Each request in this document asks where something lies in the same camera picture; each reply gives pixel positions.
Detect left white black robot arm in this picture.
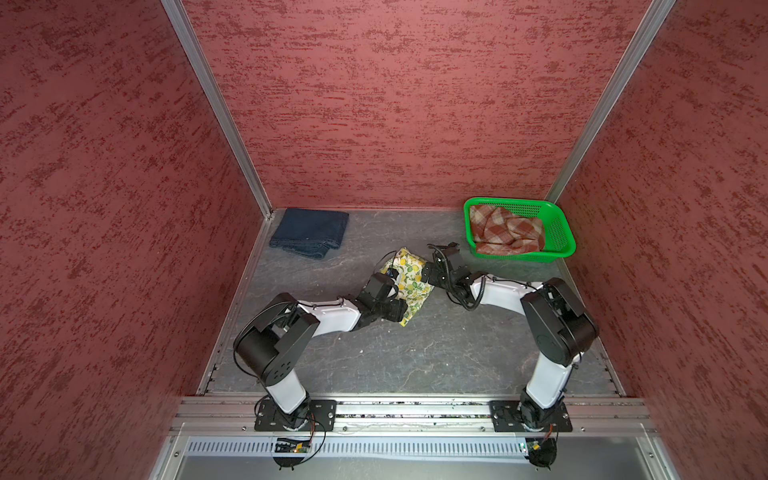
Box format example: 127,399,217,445
233,293,407,417

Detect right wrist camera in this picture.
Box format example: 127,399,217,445
438,242,466,271

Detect left base connector board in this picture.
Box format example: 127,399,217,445
272,437,313,469

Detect right aluminium corner post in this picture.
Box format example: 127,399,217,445
538,0,678,220

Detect base connector board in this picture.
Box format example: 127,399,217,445
272,437,313,469
526,438,558,469

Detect slotted cable duct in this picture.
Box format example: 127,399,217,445
183,436,527,463

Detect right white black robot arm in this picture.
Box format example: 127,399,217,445
421,261,599,431

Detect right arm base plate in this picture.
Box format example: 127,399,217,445
488,400,573,434

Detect green plastic basket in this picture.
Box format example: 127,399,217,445
463,197,576,263

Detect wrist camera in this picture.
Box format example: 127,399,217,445
438,242,466,271
358,272,399,304

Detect left aluminium corner post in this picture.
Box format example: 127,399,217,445
160,0,274,220

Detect aluminium corner post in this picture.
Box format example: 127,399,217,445
160,0,274,220
538,0,678,220

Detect aluminium front rail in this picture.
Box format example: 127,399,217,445
170,394,659,437

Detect right base connector board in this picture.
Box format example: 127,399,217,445
526,438,558,469

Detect reddish brown skirt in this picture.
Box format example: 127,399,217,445
469,205,546,256

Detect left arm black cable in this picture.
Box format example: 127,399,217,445
232,250,400,379

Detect yellow floral skirt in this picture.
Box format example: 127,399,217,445
377,247,434,327

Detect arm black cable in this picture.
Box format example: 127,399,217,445
427,242,541,312
232,250,400,379

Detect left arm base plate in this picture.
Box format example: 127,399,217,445
254,397,338,433

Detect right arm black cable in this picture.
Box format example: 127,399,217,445
427,242,541,312

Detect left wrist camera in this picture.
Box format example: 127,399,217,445
358,272,399,304

